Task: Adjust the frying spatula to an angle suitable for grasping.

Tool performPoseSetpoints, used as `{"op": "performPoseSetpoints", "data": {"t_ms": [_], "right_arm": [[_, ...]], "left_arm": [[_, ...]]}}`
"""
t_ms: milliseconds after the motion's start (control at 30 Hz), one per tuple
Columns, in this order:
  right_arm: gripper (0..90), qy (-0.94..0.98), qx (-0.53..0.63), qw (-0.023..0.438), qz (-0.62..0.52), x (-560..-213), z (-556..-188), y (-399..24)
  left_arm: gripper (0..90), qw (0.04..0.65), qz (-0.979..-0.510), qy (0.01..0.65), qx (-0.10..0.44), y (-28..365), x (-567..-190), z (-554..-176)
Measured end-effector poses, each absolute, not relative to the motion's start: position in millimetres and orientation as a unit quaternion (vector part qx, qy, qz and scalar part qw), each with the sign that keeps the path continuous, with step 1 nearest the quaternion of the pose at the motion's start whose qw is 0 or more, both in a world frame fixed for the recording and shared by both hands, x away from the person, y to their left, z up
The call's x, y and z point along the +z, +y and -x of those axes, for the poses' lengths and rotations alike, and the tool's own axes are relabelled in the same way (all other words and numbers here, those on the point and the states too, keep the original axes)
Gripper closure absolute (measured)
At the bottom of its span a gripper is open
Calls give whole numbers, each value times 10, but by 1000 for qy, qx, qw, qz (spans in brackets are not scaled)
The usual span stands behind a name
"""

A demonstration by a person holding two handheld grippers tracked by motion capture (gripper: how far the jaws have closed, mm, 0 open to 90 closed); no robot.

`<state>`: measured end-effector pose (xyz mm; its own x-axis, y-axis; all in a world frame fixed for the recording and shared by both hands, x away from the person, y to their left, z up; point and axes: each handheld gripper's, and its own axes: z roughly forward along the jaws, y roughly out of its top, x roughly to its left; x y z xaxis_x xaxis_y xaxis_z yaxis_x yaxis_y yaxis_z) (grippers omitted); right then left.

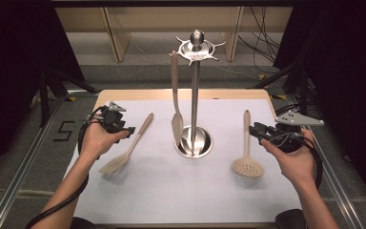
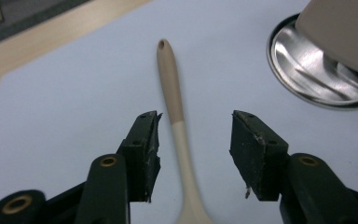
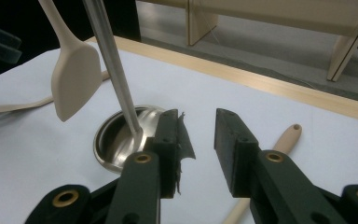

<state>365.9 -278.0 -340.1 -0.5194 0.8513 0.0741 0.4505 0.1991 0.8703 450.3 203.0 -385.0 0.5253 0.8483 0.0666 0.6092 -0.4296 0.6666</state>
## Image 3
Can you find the stainless steel ladle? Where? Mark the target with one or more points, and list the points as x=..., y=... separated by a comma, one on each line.
x=112, y=62

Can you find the beige slotted skimmer spoon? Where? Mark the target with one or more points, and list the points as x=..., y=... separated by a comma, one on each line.
x=289, y=137

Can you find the beige slotted turner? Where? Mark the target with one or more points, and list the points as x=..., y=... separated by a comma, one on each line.
x=12, y=108

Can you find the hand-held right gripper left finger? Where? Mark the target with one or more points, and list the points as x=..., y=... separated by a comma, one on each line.
x=140, y=189

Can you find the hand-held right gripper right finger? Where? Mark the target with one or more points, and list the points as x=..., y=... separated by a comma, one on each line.
x=273, y=186

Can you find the black curtain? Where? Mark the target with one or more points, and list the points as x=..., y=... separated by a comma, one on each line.
x=18, y=9

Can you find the wooden table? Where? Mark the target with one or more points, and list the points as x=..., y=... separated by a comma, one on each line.
x=261, y=82

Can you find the beige solid spatula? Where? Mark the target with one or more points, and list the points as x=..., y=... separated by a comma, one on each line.
x=74, y=81

